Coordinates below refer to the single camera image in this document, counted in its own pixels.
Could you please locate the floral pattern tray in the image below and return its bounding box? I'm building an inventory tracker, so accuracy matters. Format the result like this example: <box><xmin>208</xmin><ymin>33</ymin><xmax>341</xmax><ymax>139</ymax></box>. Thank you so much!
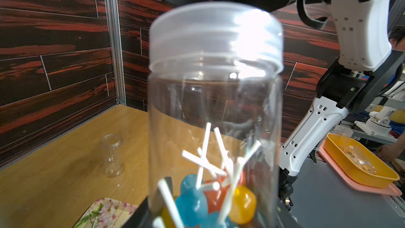
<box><xmin>73</xmin><ymin>198</ymin><xmax>138</xmax><ymax>228</ymax></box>

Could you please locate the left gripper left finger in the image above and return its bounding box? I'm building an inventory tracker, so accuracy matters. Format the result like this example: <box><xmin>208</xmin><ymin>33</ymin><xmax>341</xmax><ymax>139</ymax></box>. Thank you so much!
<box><xmin>122</xmin><ymin>179</ymin><xmax>166</xmax><ymax>228</ymax></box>

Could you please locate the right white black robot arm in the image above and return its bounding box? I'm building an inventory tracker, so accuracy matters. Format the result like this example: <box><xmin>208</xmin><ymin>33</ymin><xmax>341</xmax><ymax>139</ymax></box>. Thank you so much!
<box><xmin>214</xmin><ymin>0</ymin><xmax>405</xmax><ymax>200</ymax></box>

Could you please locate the yellow plastic tub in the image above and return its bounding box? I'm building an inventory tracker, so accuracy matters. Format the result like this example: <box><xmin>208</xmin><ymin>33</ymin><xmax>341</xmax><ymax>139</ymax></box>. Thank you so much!
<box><xmin>323</xmin><ymin>134</ymin><xmax>400</xmax><ymax>189</ymax></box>

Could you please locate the clear plastic candy jar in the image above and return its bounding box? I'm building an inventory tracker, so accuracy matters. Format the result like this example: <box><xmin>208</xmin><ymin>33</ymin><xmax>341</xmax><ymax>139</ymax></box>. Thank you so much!
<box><xmin>100</xmin><ymin>134</ymin><xmax>125</xmax><ymax>177</ymax></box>

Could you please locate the pink plastic tray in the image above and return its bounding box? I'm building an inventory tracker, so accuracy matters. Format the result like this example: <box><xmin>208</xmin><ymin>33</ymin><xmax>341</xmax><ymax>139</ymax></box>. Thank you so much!
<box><xmin>319</xmin><ymin>140</ymin><xmax>402</xmax><ymax>196</ymax></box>

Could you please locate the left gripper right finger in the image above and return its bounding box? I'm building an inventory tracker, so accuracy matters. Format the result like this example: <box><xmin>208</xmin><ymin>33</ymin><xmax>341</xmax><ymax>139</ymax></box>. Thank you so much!
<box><xmin>276</xmin><ymin>202</ymin><xmax>301</xmax><ymax>228</ymax></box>

